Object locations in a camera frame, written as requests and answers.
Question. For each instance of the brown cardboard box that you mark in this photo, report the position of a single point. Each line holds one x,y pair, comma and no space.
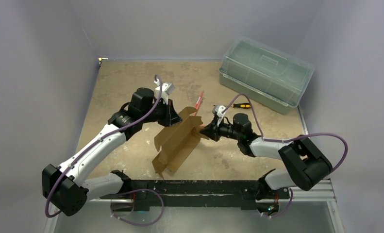
175,143

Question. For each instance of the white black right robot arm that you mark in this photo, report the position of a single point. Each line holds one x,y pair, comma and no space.
305,165

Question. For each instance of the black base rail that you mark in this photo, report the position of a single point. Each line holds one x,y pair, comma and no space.
243,194

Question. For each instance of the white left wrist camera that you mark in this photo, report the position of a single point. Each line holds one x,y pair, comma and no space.
167,89

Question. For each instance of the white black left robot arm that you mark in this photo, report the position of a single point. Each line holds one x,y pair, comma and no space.
66,186

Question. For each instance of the clear plastic storage box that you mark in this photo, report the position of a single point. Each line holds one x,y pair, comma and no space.
268,71

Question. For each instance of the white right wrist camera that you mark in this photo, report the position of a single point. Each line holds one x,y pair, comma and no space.
219,113

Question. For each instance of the yellow black screwdriver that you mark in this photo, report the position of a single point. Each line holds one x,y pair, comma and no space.
242,105

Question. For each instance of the red pen with white label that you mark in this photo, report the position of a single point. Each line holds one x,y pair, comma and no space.
198,103

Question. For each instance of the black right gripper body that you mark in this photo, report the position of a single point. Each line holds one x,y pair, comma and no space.
216,130

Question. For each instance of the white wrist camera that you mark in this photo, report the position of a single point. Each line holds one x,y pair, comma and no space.
219,113
167,89

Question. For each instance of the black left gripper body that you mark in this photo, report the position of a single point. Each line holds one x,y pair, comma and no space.
159,113

